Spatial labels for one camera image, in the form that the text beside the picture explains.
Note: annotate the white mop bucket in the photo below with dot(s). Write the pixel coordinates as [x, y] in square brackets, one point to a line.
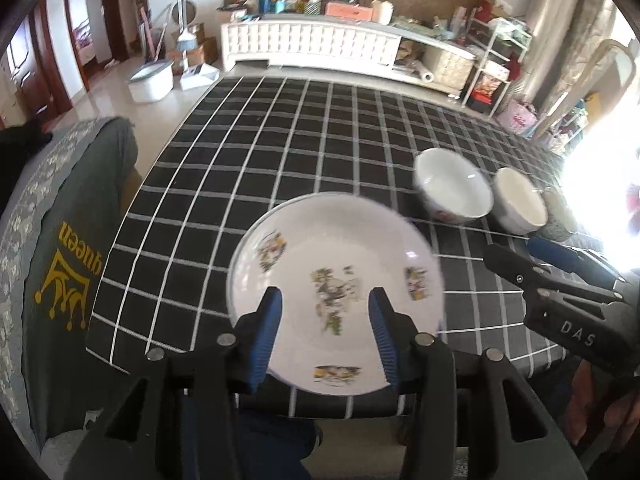
[150, 82]

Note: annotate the white tufted TV cabinet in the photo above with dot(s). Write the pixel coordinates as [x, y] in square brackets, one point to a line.
[310, 42]

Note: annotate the person's right hand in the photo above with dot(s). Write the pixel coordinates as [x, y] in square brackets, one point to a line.
[592, 400]

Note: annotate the white standing air conditioner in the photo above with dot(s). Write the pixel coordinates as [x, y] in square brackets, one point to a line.
[550, 25]

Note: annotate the grey blanket with yellow crown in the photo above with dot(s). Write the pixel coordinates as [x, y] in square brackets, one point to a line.
[65, 195]

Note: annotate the black flower patterned bowl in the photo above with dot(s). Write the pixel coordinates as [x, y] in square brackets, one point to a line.
[557, 225]

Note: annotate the plain cream bowl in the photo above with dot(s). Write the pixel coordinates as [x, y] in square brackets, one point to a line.
[520, 196]

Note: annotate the black checked tablecloth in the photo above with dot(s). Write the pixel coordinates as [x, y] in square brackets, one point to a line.
[300, 135]

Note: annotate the pink flamingo bag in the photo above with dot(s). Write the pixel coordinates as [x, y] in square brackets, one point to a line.
[517, 117]

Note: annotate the animal print white plate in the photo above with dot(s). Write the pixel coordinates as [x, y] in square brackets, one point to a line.
[350, 240]

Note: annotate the grey broom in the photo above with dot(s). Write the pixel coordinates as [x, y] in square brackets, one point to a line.
[186, 40]

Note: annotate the person's left leg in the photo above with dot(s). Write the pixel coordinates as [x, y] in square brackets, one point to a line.
[265, 442]

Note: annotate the white paper roll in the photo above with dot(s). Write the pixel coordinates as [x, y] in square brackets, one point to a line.
[426, 76]

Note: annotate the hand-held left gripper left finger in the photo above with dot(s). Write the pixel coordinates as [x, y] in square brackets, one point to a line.
[262, 332]

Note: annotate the pink box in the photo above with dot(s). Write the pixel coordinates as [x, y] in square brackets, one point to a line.
[350, 10]

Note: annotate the white plastic jug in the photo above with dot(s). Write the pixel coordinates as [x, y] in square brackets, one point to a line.
[382, 11]

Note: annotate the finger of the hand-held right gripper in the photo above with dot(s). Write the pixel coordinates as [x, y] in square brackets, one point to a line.
[560, 258]
[512, 266]

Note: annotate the white dustpan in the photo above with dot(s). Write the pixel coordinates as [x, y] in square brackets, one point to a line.
[197, 77]

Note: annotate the white bowl with floral base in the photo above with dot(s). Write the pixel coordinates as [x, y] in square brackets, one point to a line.
[450, 180]

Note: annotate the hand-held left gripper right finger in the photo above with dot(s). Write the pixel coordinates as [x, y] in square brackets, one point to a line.
[386, 337]

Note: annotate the black garment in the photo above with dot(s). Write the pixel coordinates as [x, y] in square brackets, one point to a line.
[20, 155]

